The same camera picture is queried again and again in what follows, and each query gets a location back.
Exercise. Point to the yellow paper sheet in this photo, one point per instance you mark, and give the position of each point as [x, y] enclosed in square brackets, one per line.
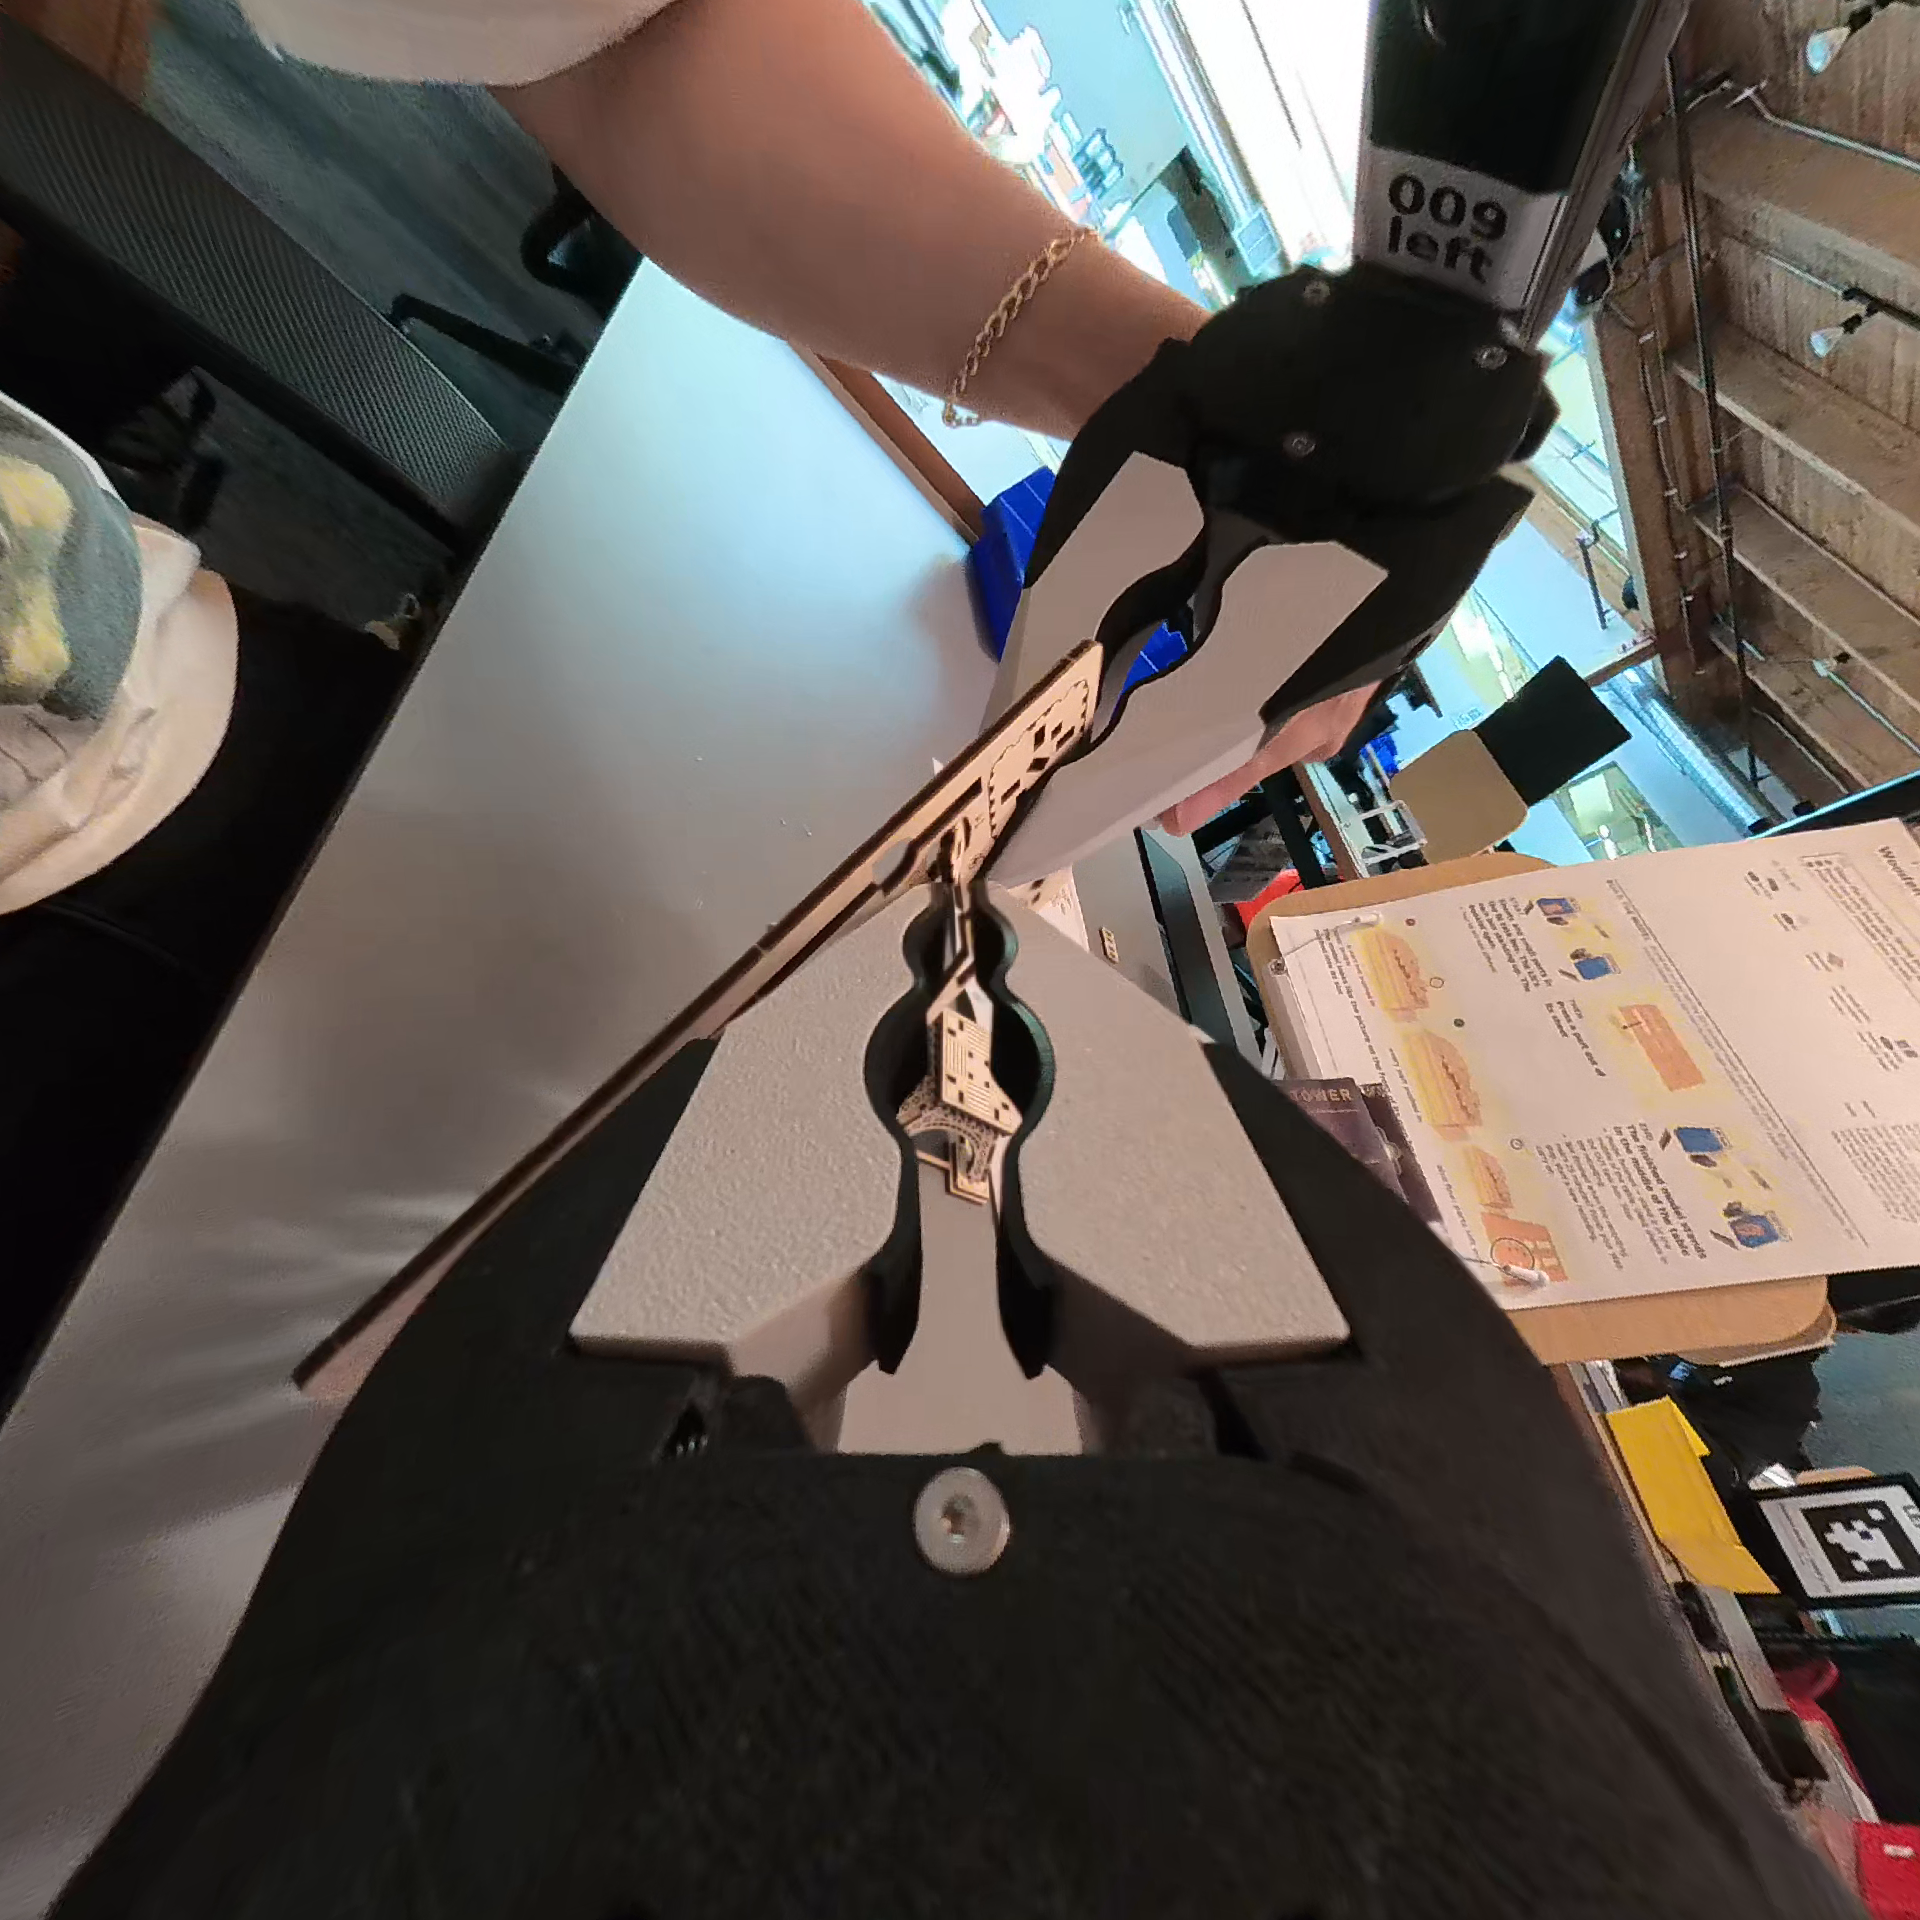
[1681, 1485]

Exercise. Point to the person's white sleeve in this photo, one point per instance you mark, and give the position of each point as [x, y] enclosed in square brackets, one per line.
[450, 33]

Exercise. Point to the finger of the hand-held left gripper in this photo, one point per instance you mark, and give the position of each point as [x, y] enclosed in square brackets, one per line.
[1102, 557]
[1201, 705]

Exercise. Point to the grey desk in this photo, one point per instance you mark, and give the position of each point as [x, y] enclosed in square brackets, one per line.
[600, 750]

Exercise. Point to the black office chair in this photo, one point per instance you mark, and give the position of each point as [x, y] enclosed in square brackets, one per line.
[225, 331]

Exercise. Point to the black and white marker tag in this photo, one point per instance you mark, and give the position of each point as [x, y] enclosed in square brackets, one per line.
[1848, 1539]

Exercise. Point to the white printed instruction sheet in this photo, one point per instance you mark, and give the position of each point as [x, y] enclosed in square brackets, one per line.
[1651, 1051]

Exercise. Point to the wooden tower puzzle piece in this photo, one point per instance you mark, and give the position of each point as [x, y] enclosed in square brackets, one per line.
[962, 1072]

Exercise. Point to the person's left hand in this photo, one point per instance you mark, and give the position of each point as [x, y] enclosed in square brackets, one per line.
[1289, 750]

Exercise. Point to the dark tower puzzle box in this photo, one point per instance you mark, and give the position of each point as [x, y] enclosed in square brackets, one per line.
[1358, 1132]

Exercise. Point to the thin wooden puzzle sheet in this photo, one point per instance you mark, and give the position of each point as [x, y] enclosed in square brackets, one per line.
[721, 990]

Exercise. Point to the black and tan board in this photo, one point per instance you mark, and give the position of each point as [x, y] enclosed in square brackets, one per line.
[1515, 758]

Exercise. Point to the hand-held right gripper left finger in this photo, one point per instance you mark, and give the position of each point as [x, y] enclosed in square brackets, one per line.
[750, 1172]

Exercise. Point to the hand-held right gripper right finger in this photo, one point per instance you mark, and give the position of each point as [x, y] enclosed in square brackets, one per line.
[1170, 1185]

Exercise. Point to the blue plastic bin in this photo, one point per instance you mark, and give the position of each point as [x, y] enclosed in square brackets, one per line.
[1008, 548]

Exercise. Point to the person's printed shirt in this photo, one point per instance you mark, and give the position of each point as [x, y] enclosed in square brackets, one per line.
[76, 629]

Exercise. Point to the person's left forearm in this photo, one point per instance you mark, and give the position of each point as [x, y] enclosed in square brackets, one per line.
[810, 195]

